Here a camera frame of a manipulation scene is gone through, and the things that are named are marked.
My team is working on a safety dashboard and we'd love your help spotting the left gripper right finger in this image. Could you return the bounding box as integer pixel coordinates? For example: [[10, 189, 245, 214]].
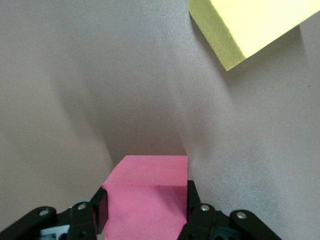
[[176, 179, 284, 240]]

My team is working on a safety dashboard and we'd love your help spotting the yellow foam cube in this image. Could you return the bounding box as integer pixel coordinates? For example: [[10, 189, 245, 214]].
[[187, 0, 320, 72]]

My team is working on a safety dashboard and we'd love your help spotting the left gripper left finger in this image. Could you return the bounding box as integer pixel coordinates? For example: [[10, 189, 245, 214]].
[[0, 187, 110, 240]]

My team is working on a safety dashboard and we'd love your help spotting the brown paper table cover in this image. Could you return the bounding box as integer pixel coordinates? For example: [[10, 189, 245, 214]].
[[0, 0, 320, 240]]

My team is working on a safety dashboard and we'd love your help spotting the red foam cube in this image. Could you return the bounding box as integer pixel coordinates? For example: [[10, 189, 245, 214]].
[[101, 154, 189, 240]]

